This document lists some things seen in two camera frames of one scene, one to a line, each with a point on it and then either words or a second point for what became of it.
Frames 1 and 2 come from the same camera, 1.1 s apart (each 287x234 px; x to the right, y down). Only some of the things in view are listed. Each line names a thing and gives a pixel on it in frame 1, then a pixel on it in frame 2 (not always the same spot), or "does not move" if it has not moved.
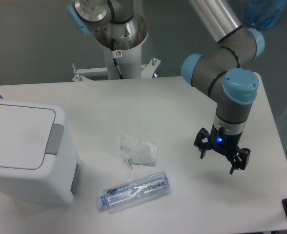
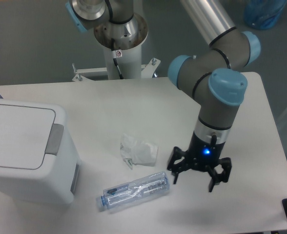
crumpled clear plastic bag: [134, 151] does not move
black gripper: [225, 144] -> [202, 154]
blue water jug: [263, 14] does not move
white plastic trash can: [31, 154] does not move
